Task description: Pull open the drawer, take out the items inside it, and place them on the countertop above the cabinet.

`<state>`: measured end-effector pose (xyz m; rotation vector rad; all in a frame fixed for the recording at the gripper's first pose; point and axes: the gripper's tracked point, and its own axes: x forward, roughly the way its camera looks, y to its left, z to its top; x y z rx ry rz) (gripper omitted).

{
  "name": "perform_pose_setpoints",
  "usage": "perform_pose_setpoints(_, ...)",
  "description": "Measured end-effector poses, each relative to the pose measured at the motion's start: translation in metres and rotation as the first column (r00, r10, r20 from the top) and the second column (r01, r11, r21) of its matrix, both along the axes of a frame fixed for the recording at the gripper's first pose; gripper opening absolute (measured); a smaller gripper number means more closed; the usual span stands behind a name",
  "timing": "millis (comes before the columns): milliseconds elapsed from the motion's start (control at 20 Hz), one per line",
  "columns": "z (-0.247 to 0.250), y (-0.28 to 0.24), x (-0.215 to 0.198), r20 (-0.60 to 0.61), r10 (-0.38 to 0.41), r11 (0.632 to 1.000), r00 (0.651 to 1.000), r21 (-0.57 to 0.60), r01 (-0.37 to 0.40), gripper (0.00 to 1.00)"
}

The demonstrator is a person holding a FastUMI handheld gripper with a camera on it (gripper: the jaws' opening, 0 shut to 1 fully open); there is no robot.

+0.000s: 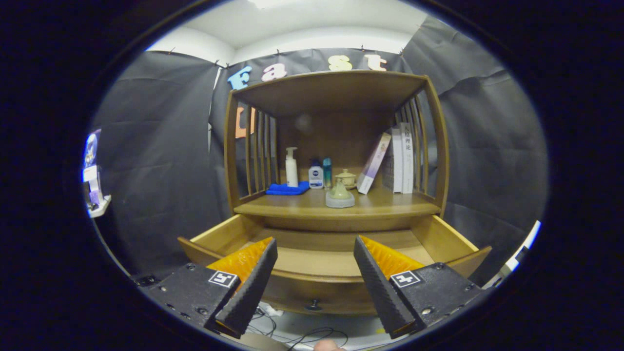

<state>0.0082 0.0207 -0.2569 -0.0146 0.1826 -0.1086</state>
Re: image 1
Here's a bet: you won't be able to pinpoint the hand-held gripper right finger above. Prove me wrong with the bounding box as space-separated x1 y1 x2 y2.
352 235 484 340

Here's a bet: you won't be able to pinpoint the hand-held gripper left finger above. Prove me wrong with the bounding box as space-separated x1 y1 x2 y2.
138 237 279 339

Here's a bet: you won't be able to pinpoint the wooden drawer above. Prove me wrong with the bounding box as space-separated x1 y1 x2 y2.
177 214 493 316

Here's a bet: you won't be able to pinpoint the pale green ceramic ornament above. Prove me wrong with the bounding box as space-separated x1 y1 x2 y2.
325 180 356 209

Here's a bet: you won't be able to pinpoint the wooden countertop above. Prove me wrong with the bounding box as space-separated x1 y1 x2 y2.
233 185 442 218

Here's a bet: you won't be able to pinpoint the wooden cabinet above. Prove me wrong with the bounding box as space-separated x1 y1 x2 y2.
224 70 450 232

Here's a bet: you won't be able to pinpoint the blue folded cloth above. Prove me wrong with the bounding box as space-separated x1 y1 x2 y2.
266 181 311 196

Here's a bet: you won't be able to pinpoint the beige lidded teacup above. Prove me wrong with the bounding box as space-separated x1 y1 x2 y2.
334 169 357 190

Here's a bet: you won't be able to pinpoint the purple white leaning book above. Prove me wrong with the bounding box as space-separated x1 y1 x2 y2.
357 132 392 195

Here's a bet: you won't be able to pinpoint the white pump bottle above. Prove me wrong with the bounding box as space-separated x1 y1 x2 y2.
285 147 299 188

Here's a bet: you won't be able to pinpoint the plain white book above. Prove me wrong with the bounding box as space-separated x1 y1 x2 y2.
390 128 403 193

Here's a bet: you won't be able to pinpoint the white lotion bottle blue cap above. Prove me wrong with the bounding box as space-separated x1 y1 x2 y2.
308 159 324 189

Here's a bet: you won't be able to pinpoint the white book with black print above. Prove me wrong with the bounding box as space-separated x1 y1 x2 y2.
401 123 415 194

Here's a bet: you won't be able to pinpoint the printed display stand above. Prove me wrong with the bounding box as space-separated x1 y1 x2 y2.
82 129 112 218

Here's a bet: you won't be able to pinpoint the black floor cables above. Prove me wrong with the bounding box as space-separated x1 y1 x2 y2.
246 307 349 349

